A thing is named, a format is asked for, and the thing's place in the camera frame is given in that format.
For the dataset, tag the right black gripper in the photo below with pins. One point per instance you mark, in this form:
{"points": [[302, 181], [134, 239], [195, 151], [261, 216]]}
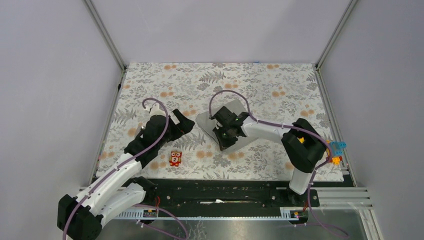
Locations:
{"points": [[223, 143]]}

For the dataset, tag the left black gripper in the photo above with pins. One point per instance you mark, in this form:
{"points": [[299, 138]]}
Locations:
{"points": [[185, 124]]}

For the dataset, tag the grey cloth napkin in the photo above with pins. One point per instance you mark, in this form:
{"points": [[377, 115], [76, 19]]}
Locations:
{"points": [[206, 124]]}

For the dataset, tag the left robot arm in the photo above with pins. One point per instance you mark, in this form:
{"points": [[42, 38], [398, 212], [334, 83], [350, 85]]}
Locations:
{"points": [[82, 217]]}

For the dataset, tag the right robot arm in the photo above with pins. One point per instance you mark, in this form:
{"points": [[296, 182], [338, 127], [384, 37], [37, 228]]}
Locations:
{"points": [[303, 145]]}

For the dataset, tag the red owl toy block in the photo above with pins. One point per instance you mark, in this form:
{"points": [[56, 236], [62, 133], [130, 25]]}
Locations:
{"points": [[175, 158]]}

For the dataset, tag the floral patterned tablecloth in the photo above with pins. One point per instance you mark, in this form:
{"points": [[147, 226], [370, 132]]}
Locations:
{"points": [[275, 92]]}

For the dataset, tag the yellow green toy window block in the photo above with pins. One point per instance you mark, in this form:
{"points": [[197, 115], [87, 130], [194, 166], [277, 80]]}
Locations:
{"points": [[300, 140]]}

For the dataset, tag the small colourful toy blocks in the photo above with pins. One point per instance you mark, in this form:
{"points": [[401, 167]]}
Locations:
{"points": [[336, 151]]}

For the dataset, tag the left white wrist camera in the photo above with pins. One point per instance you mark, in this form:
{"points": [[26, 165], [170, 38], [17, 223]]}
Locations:
{"points": [[155, 109]]}

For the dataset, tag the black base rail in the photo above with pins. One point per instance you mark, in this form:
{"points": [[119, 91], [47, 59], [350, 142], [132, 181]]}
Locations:
{"points": [[226, 198]]}

